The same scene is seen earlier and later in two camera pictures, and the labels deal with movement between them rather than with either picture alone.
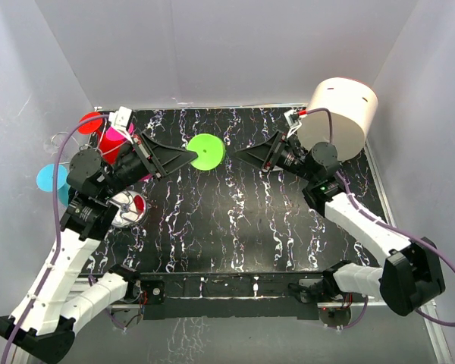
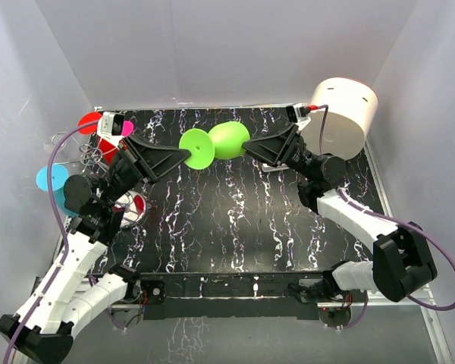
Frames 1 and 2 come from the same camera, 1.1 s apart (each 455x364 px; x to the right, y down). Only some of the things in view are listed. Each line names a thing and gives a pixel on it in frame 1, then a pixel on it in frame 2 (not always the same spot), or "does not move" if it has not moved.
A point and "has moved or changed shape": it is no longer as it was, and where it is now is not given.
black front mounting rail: x=230 y=296 does not move
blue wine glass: x=45 y=179 does not move
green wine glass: x=210 y=150 has moved or changed shape
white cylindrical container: x=353 y=106 does not move
